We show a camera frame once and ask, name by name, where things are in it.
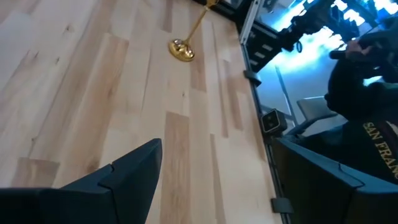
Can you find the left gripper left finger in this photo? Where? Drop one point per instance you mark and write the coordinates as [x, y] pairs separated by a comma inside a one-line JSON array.
[[93, 205]]

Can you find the person's hand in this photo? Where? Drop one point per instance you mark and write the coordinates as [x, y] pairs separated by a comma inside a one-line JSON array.
[[357, 49]]

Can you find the person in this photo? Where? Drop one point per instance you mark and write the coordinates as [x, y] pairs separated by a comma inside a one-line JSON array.
[[351, 99]]

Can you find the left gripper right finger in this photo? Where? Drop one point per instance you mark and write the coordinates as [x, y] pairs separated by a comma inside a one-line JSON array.
[[326, 202]]

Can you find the black frame bracket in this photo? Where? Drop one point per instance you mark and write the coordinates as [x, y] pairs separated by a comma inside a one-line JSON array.
[[252, 77], [281, 205]]

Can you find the small black camera box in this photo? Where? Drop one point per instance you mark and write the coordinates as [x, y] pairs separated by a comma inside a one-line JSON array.
[[273, 122]]

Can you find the gold brass candlestick holder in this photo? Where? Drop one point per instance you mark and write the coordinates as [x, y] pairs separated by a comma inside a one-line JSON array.
[[181, 51]]

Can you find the grey office chair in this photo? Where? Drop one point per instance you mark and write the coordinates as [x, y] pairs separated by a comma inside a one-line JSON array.
[[314, 107]]

